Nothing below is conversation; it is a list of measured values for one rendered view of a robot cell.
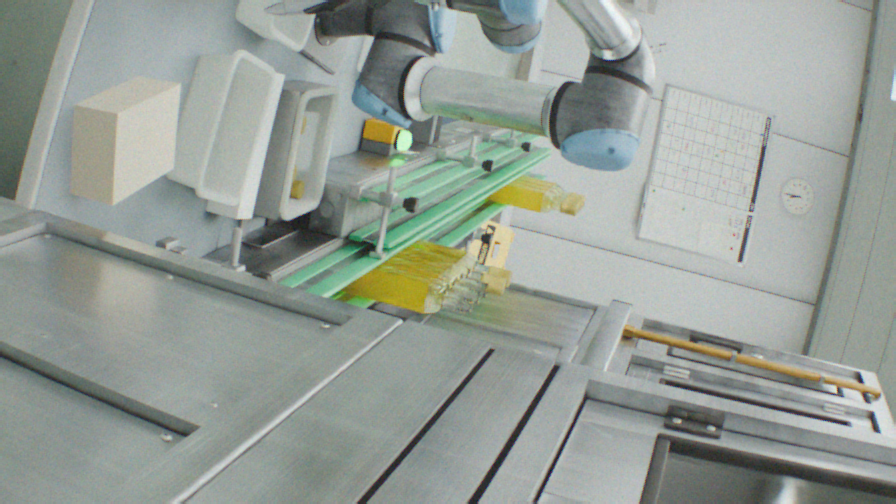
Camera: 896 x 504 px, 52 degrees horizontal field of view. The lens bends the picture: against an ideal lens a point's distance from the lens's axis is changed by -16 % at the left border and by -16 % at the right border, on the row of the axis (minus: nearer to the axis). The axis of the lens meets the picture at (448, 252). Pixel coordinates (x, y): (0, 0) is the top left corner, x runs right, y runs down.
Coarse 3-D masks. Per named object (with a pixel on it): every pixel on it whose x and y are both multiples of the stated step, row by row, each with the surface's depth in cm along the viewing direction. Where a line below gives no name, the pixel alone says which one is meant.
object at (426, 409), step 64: (384, 384) 88; (448, 384) 91; (512, 384) 94; (576, 384) 96; (640, 384) 99; (256, 448) 71; (320, 448) 74; (384, 448) 76; (448, 448) 78; (512, 448) 80; (576, 448) 86; (640, 448) 88; (704, 448) 90; (768, 448) 92; (832, 448) 93
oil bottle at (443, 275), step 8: (392, 256) 203; (384, 264) 199; (392, 264) 199; (400, 264) 199; (408, 264) 200; (416, 264) 201; (416, 272) 198; (424, 272) 197; (432, 272) 198; (440, 272) 199; (448, 272) 200; (448, 280) 197; (448, 288) 197
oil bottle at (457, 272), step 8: (400, 256) 205; (408, 256) 206; (416, 256) 207; (424, 256) 208; (424, 264) 203; (432, 264) 203; (440, 264) 204; (448, 264) 205; (456, 272) 203; (456, 280) 202
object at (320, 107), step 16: (304, 96) 174; (320, 96) 189; (336, 96) 188; (304, 112) 190; (320, 112) 190; (336, 112) 189; (320, 128) 190; (304, 144) 191; (320, 144) 191; (288, 160) 177; (304, 160) 192; (320, 160) 191; (288, 176) 176; (304, 176) 193; (320, 176) 192; (288, 192) 177; (304, 192) 193; (320, 192) 193; (288, 208) 183; (304, 208) 187
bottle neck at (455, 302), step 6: (450, 294) 193; (456, 294) 193; (444, 300) 192; (450, 300) 192; (456, 300) 192; (462, 300) 192; (468, 300) 192; (444, 306) 193; (450, 306) 193; (456, 306) 192; (462, 306) 192; (468, 306) 192; (462, 312) 193; (468, 312) 192
